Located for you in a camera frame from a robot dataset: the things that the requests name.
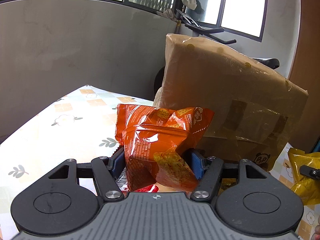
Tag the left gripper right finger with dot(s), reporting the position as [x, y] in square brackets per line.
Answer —
[208, 172]

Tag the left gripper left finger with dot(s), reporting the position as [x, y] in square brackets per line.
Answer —
[106, 170]

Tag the yellow chips bag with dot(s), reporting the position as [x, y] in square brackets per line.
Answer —
[306, 188]

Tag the red snack packet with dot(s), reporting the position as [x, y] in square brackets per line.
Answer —
[148, 189]

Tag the orange snack bag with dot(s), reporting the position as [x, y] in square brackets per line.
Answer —
[154, 140]

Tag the person right hand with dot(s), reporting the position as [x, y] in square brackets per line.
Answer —
[316, 233]

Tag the floral checkered tablecloth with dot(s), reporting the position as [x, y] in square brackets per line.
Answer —
[47, 188]

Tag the brown cardboard box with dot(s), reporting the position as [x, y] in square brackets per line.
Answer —
[255, 108]

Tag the wooden door panel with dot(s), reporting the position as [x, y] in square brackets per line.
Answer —
[305, 74]

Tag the beige cloth on sill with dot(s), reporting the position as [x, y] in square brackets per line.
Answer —
[169, 14]

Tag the white cap on bike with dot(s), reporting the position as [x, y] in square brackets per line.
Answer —
[191, 4]

